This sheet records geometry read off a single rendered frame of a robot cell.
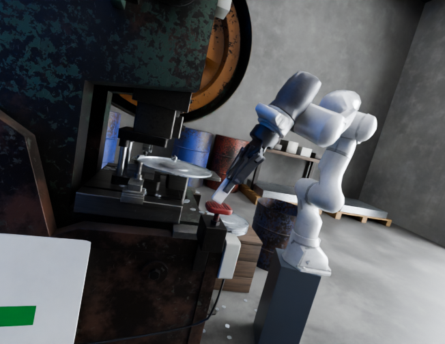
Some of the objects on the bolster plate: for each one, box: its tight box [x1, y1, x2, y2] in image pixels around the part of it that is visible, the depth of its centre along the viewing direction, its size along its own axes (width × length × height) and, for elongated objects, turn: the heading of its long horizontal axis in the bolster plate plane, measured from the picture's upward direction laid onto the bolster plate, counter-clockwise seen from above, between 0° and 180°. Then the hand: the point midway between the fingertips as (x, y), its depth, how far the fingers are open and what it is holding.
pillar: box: [116, 146, 128, 176], centre depth 80 cm, size 2×2×14 cm
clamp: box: [120, 161, 145, 205], centre depth 75 cm, size 6×17×10 cm, turn 142°
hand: (223, 190), depth 65 cm, fingers closed
